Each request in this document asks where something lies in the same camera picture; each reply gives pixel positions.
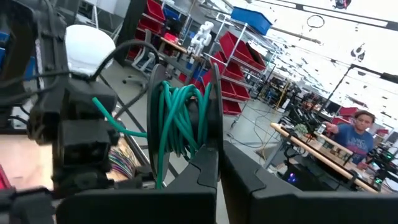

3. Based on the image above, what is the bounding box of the long wooden workbench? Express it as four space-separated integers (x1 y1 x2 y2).
269 122 383 195

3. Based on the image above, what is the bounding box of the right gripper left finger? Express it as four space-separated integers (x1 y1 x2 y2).
55 144 220 224

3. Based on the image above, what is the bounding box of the green cord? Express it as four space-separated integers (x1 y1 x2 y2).
91 80 213 190

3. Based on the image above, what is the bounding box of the multicoloured wire bundle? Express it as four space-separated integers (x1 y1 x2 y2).
107 144 141 180

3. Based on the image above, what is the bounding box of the grey office chair base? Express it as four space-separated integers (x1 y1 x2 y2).
123 29 156 91

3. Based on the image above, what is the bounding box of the black hanging cable loop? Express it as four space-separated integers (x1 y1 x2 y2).
306 14 326 29

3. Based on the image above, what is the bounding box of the person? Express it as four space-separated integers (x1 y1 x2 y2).
325 110 377 170

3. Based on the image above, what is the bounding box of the black cord spool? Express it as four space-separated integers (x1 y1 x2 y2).
146 63 224 187

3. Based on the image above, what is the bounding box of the black computer tower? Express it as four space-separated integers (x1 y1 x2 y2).
281 161 343 192

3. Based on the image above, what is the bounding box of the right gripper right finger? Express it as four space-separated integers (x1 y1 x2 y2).
220 139 398 224

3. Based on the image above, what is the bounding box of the metal shelf rack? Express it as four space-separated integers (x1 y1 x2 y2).
183 12 280 125

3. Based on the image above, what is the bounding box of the blue storage bin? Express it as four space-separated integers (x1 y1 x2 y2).
230 6 274 35

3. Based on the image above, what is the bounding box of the red storage bin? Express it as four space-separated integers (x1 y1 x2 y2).
220 79 251 102
222 99 243 116
213 51 245 82
219 30 267 71

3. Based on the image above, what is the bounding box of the black gantry frame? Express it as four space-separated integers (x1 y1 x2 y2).
317 63 398 119

